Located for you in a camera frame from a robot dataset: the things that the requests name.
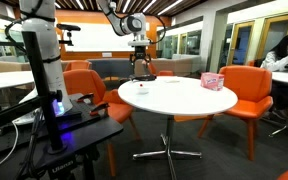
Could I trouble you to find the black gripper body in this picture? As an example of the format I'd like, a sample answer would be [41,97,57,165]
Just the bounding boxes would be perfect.
[130,46,151,63]

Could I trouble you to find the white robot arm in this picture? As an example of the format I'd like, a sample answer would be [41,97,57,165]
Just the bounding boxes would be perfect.
[19,0,152,117]

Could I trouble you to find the distant orange chair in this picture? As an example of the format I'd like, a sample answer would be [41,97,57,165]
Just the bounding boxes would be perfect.
[149,62,174,76]

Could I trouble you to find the orange black clamp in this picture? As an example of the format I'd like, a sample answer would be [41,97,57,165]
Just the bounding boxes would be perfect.
[89,103,109,116]
[76,93,94,102]

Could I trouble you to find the orange armchair near robot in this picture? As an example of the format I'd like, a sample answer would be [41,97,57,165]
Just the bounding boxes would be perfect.
[62,68,142,178]

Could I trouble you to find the pink tissue box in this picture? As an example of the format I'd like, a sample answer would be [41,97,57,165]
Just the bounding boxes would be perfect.
[201,72,224,91]

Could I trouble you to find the orange armchair by tissue box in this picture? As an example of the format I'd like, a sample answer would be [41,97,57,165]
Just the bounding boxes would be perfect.
[198,65,273,160]

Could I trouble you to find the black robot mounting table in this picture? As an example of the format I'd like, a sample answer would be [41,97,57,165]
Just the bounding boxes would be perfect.
[0,97,123,180]

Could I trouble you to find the white table at left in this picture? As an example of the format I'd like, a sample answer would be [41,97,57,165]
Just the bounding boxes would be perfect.
[0,71,34,89]

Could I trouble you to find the woman in white sweater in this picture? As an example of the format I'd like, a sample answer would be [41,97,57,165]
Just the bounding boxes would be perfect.
[261,35,288,72]

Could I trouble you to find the black camera on tripod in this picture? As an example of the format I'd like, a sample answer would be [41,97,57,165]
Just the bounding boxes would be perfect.
[56,24,81,46]

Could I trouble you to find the white cable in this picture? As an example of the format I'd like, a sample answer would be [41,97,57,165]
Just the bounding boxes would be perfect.
[0,121,20,176]

